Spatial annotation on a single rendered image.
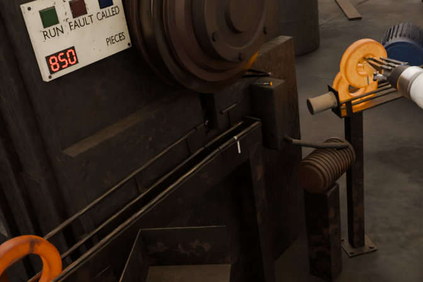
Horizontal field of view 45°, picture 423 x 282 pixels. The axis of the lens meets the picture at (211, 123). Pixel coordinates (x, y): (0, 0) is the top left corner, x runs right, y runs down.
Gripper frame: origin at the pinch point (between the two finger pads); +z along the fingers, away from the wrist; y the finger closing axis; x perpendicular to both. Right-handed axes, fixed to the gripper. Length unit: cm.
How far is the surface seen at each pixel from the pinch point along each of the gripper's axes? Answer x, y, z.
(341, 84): -11.9, -2.1, 9.4
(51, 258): -12, -105, -28
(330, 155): -32.1, -12.8, 0.2
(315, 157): -31.1, -18.5, 1.0
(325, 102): -16.7, -8.5, 9.4
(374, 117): -89, 79, 95
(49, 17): 36, -90, -6
